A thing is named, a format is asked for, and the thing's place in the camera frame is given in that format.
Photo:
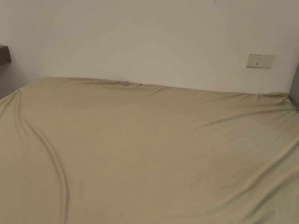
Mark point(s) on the bed with beige sheet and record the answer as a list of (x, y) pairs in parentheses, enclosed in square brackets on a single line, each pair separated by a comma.
[(139, 154)]

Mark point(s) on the white wall socket plate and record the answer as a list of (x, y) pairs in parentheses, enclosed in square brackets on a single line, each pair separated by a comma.
[(260, 61)]

